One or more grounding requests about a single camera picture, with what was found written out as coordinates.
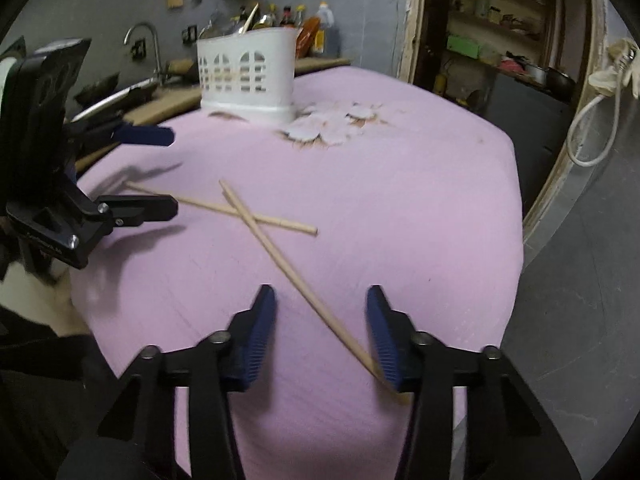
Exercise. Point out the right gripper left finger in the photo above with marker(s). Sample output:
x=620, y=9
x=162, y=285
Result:
x=224, y=362

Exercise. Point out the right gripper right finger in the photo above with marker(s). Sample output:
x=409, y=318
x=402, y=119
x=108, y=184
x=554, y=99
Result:
x=418, y=363

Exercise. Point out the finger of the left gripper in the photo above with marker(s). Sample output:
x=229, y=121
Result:
x=116, y=130
x=134, y=210

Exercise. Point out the white plastic utensil holder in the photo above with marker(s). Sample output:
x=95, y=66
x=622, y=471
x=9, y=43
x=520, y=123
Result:
x=250, y=75

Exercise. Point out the wooden chopstick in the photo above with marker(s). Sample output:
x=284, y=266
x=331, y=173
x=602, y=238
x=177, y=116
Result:
x=332, y=322
x=230, y=211

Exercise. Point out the gold brass spoon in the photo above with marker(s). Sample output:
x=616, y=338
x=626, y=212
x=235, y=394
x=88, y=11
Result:
x=248, y=23

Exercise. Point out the wooden kitchen counter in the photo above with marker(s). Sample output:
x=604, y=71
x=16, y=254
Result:
x=169, y=103

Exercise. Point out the black wok pan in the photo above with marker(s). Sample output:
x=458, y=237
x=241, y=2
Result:
x=134, y=89

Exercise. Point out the steel sink faucet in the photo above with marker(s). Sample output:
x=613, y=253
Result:
x=139, y=50

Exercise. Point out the orange snack bag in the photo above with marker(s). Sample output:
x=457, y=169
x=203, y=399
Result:
x=306, y=35

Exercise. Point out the large vinegar jug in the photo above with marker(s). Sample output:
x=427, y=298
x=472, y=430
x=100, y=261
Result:
x=327, y=39

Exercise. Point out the pink floral table mat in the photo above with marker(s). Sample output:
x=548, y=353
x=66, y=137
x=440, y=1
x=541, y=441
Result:
x=423, y=201

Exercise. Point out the dark grey cabinet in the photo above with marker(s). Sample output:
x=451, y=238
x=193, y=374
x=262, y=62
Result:
x=537, y=125

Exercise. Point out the metal pot on cabinet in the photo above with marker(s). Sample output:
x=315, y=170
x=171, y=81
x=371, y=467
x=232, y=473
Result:
x=536, y=73

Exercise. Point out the green box on shelf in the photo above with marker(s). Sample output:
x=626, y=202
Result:
x=463, y=46

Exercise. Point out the white cloth glove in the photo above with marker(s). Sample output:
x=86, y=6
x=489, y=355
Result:
x=622, y=72

